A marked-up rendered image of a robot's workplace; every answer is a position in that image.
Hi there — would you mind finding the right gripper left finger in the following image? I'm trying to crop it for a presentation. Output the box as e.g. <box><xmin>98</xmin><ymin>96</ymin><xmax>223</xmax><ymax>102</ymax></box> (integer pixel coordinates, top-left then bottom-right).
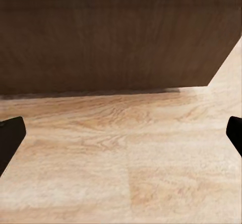
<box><xmin>0</xmin><ymin>116</ymin><xmax>26</xmax><ymax>176</ymax></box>

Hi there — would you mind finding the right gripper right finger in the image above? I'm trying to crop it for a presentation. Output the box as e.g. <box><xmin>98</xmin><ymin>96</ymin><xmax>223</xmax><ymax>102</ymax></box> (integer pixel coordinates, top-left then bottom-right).
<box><xmin>226</xmin><ymin>116</ymin><xmax>242</xmax><ymax>157</ymax></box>

